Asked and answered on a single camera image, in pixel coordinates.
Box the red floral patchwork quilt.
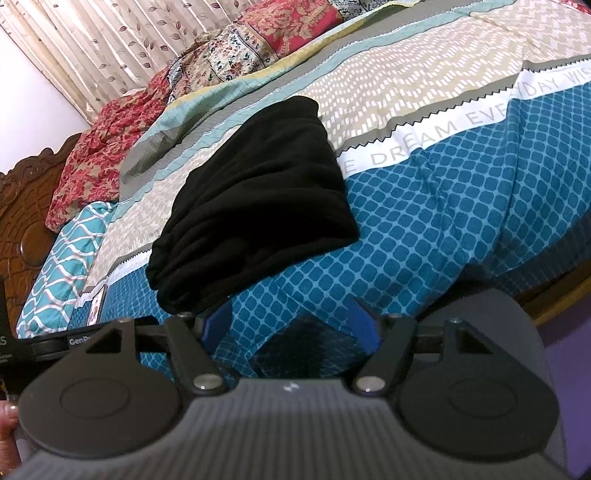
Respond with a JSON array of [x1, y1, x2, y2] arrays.
[[45, 0, 345, 232]]

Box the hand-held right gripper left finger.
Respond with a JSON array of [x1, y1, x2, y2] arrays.
[[85, 302, 234, 397]]

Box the black pants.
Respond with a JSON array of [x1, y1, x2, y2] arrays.
[[145, 96, 361, 315]]

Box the dark grey cloth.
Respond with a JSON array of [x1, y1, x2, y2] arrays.
[[413, 286, 570, 472]]

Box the patterned teal beige bedsheet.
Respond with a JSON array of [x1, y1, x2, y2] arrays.
[[78, 0, 591, 379]]

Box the dark patterned cloth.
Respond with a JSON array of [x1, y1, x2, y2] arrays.
[[330, 0, 416, 19]]

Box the purple cloth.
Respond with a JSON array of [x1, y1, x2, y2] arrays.
[[538, 318, 591, 480]]

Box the wooden bed frame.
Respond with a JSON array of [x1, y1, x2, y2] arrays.
[[522, 265, 591, 329]]

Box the person's left hand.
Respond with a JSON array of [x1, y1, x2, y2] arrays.
[[0, 401, 22, 472]]

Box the beige leaf print curtain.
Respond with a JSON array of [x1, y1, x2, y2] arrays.
[[0, 0, 259, 125]]

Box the carved wooden headboard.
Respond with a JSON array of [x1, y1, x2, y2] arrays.
[[0, 131, 85, 342]]

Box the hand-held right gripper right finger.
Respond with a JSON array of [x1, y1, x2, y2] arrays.
[[348, 298, 496, 398]]

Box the teal white patterned pillow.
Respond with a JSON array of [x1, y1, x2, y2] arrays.
[[16, 200, 117, 340]]

